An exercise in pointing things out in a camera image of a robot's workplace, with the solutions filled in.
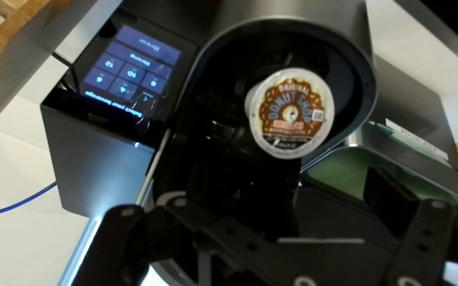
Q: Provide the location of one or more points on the black silver coffee maker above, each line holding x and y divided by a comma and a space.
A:
151, 114

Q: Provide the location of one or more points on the donut shop coffee pod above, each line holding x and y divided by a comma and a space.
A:
289, 112

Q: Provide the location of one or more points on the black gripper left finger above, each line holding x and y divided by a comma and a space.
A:
129, 239

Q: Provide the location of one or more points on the silver lidded trash bin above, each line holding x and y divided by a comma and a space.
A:
375, 144

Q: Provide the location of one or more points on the wooden condiment organizer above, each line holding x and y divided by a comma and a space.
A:
17, 19

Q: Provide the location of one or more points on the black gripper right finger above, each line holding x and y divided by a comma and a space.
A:
431, 239

